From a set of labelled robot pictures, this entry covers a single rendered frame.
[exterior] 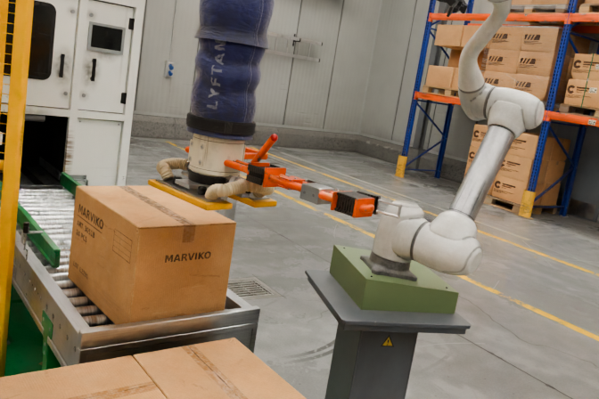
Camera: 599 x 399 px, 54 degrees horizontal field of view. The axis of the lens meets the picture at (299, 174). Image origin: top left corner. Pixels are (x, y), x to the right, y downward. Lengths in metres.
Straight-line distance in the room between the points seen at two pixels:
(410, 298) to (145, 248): 0.96
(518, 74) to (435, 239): 7.76
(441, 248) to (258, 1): 1.03
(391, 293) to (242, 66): 0.97
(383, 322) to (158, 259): 0.81
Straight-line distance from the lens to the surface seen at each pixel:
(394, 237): 2.21
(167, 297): 2.23
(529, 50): 9.75
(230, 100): 1.86
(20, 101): 2.61
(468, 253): 2.12
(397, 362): 2.37
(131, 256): 2.14
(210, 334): 2.32
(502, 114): 2.33
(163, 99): 11.52
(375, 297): 2.17
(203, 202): 1.80
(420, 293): 2.24
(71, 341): 2.22
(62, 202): 3.92
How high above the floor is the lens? 1.53
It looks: 9 degrees down
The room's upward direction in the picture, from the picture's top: 9 degrees clockwise
